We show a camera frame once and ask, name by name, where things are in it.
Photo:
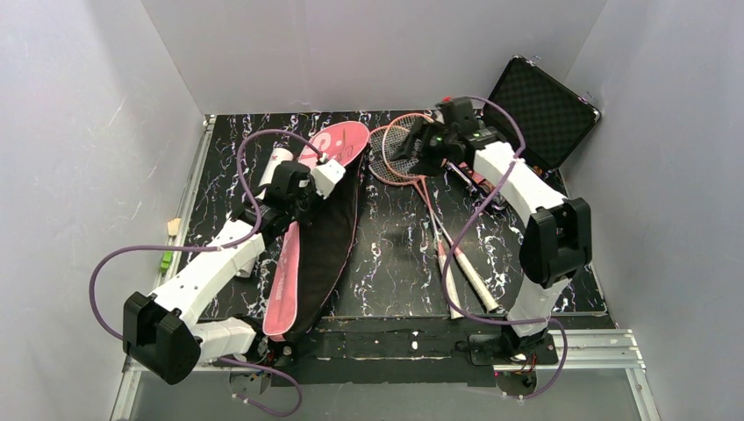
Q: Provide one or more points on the green clip on rail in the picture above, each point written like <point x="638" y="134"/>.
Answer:
<point x="166" y="262"/>

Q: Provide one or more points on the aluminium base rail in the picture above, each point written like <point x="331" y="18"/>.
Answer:
<point x="406" y="350"/>

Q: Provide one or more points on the white shuttlecock tube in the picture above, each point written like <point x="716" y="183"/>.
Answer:
<point x="278" y="155"/>

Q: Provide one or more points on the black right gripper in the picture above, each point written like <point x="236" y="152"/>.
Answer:
<point x="422" y="142"/>

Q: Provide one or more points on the black foam-lined case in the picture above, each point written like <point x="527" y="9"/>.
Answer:
<point x="543" y="122"/>

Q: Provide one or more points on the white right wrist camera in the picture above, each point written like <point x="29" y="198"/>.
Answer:
<point x="448" y="108"/>

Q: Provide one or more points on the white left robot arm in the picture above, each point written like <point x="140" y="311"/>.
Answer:
<point x="162" y="330"/>

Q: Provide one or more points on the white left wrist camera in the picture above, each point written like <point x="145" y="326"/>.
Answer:
<point x="326" y="176"/>

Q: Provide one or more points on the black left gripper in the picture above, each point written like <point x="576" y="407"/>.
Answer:
<point x="308" y="189"/>

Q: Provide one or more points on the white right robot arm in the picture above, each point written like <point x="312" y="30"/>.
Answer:
<point x="557" y="238"/>

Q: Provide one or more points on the beige wooden block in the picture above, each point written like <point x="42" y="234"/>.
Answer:
<point x="173" y="227"/>

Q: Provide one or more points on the pink racket bag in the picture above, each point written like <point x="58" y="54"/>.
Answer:
<point x="314" y="256"/>

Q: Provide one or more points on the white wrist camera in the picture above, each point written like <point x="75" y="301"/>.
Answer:
<point x="448" y="108"/>
<point x="326" y="176"/>

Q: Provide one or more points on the pink badminton racket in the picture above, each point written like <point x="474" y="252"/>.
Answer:
<point x="384" y="141"/>
<point x="413" y="121"/>

